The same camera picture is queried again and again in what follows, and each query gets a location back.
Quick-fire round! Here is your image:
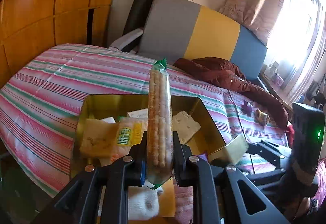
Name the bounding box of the purple snack packet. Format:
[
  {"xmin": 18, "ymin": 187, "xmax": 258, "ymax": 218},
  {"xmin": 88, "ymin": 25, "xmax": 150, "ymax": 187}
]
[
  {"xmin": 241, "ymin": 100, "xmax": 252, "ymax": 117},
  {"xmin": 197, "ymin": 153, "xmax": 209, "ymax": 163}
]

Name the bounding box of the pink striped sock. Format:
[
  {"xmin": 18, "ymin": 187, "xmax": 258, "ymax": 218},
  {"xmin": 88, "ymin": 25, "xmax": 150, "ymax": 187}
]
[{"xmin": 174, "ymin": 184, "xmax": 193, "ymax": 224}]

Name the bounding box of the gold tin box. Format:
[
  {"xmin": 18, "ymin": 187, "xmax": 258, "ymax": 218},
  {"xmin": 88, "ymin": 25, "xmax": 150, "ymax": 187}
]
[{"xmin": 69, "ymin": 93, "xmax": 249, "ymax": 224}]

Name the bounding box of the white cosmetic carton box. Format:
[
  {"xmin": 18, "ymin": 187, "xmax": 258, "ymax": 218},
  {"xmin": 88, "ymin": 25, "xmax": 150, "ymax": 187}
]
[{"xmin": 127, "ymin": 109, "xmax": 148, "ymax": 119}]

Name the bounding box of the wooden window shelf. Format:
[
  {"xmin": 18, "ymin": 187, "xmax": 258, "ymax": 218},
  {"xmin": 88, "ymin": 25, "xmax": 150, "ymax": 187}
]
[{"xmin": 259, "ymin": 73, "xmax": 293, "ymax": 113}]

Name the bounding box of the purple box on shelf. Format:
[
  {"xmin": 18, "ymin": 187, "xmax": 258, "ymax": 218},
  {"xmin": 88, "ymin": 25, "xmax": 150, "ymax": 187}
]
[{"xmin": 273, "ymin": 74, "xmax": 284, "ymax": 88}]

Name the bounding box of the maroon down jacket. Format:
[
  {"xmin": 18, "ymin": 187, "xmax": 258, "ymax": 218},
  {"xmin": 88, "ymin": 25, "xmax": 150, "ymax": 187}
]
[{"xmin": 174, "ymin": 57, "xmax": 288, "ymax": 130}]

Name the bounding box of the striped pink green bedspread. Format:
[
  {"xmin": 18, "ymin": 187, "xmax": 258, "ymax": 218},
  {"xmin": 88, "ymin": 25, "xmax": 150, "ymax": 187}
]
[{"xmin": 1, "ymin": 44, "xmax": 288, "ymax": 197}]

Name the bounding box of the grey yellow blue sofa chair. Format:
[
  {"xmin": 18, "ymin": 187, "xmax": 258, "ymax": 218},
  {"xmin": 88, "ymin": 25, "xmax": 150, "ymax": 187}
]
[{"xmin": 110, "ymin": 0, "xmax": 267, "ymax": 80}]

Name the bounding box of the black rolled mat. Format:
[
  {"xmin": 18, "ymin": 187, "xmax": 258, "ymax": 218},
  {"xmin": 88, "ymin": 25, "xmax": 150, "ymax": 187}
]
[{"xmin": 123, "ymin": 0, "xmax": 153, "ymax": 35}]

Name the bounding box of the orange wooden wardrobe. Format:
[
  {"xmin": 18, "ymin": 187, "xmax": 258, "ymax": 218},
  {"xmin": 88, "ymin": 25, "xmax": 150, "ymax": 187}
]
[{"xmin": 1, "ymin": 0, "xmax": 113, "ymax": 84}]

